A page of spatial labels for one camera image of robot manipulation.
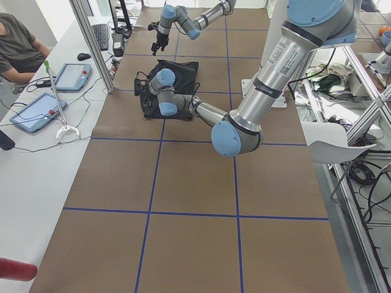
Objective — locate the blue teach pendant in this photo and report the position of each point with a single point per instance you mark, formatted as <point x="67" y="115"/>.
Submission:
<point x="72" y="77"/>
<point x="37" y="114"/>

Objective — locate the seated person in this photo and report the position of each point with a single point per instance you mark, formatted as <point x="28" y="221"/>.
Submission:
<point x="21" y="52"/>

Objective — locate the white chair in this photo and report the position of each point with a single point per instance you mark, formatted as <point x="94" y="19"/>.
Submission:
<point x="327" y="143"/>

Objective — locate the black graphic t-shirt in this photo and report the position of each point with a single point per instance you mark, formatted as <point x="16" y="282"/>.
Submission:
<point x="184" y="83"/>

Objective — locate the aluminium frame post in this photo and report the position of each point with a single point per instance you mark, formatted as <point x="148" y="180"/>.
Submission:
<point x="87" y="32"/>

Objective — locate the black computer mouse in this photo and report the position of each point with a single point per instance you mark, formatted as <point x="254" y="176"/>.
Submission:
<point x="83" y="56"/>

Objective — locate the red cylinder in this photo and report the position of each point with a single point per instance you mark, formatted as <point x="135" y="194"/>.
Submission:
<point x="18" y="271"/>

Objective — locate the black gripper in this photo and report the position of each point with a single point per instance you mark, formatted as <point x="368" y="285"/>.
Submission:
<point x="160" y="39"/>
<point x="146" y="98"/>

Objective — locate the black power box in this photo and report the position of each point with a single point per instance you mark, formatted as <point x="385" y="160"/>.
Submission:
<point x="118" y="44"/>

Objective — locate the reacher grabber stick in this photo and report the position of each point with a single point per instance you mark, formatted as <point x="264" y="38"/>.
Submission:
<point x="65" y="127"/>

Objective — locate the pile of clothes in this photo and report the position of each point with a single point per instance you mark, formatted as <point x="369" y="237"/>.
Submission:
<point x="331" y="80"/>

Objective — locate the black keyboard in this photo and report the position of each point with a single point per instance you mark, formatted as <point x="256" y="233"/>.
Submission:
<point x="101" y="33"/>

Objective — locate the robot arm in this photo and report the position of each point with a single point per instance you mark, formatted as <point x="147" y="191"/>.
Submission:
<point x="178" y="15"/>
<point x="307" y="26"/>

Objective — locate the far blue teach pendant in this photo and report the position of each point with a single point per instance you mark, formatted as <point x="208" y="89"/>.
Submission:
<point x="72" y="77"/>

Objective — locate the near blue teach pendant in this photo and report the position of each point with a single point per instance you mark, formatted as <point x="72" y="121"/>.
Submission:
<point x="37" y="114"/>

